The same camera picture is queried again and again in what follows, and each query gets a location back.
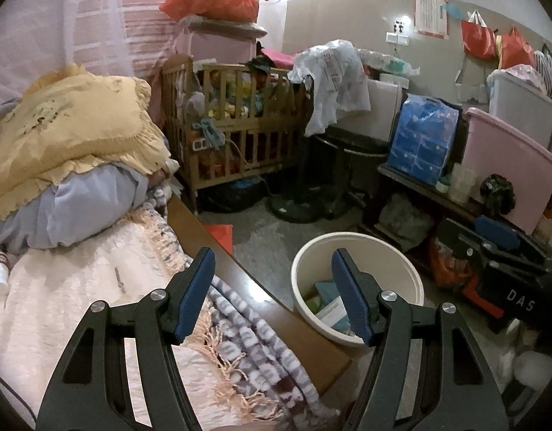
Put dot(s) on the black fan base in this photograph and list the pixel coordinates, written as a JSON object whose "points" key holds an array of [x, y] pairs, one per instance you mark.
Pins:
{"points": [[299, 211]]}

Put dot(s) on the pink sock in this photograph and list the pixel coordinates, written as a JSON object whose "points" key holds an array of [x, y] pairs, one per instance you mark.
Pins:
{"points": [[0, 257]]}

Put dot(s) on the red gift box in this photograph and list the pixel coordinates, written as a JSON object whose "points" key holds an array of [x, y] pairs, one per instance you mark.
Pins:
{"points": [[223, 233]]}

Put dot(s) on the wooden bed frame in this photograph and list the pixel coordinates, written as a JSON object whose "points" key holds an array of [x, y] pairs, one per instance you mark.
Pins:
{"points": [[323, 360]]}

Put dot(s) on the red bag on crib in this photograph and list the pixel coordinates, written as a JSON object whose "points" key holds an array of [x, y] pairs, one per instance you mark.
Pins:
{"points": [[228, 10]]}

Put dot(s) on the blue tissue pack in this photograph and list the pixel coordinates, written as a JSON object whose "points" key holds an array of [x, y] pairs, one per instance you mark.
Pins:
{"points": [[424, 137]]}

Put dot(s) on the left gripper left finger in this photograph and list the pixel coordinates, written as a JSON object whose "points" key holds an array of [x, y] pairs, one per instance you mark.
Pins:
{"points": [[89, 390]]}

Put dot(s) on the pink storage bin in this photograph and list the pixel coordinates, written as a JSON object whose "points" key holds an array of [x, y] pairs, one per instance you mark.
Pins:
{"points": [[495, 147]]}

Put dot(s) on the cream trash bin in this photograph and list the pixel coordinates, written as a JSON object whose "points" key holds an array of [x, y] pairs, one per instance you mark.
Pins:
{"points": [[337, 279]]}

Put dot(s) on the yellow frilled pillow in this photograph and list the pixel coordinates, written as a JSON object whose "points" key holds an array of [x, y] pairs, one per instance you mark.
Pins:
{"points": [[71, 121]]}

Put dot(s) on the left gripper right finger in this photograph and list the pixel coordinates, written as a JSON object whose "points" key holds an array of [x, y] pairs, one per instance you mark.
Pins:
{"points": [[456, 389]]}

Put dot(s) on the white storage bin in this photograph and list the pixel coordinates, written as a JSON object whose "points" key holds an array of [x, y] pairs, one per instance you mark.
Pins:
{"points": [[520, 105]]}

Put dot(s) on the striped fleece blanket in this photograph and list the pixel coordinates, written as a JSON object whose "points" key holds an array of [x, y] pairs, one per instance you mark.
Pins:
{"points": [[261, 378]]}

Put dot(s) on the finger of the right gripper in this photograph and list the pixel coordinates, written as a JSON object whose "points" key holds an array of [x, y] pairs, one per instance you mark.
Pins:
{"points": [[465, 243], [496, 232]]}

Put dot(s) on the grey blanket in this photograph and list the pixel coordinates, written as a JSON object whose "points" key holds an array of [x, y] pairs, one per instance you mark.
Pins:
{"points": [[77, 208]]}

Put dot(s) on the black crumpled bag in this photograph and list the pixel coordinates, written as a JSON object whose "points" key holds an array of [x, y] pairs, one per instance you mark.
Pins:
{"points": [[497, 195]]}

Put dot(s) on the red hanging bag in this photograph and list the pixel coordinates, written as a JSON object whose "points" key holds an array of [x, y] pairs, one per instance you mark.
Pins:
{"points": [[478, 39]]}

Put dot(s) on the wooden baby crib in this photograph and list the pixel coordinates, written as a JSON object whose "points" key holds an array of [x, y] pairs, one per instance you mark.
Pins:
{"points": [[226, 122]]}

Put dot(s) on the white red small bottle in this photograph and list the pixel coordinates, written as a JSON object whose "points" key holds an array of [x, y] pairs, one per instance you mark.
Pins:
{"points": [[4, 276]]}

